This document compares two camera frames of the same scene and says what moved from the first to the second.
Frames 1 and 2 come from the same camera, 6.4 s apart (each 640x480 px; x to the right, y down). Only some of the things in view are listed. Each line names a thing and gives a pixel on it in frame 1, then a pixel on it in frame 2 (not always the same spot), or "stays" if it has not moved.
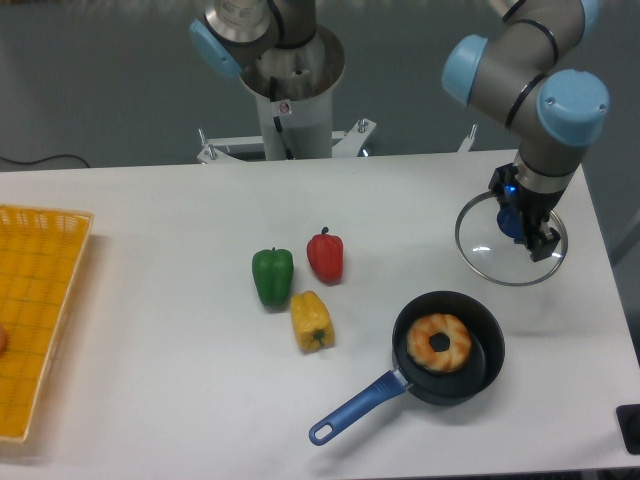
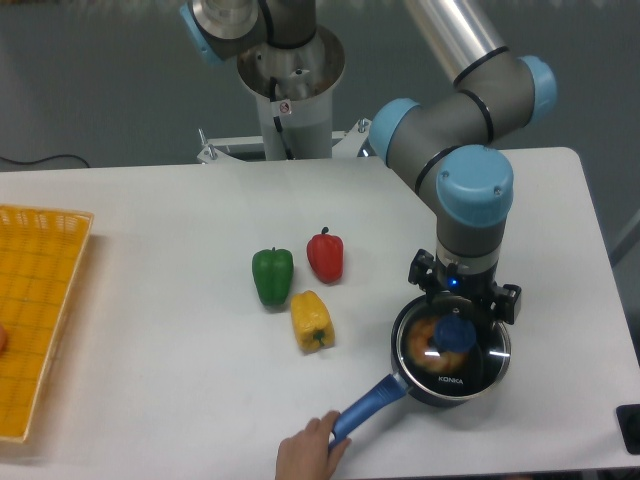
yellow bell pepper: [312, 323] stays
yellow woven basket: [41, 251] stays
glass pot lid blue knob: [489, 238] to [452, 348]
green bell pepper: [273, 272] stays
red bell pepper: [325, 253] stays
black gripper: [531, 207] to [480, 288]
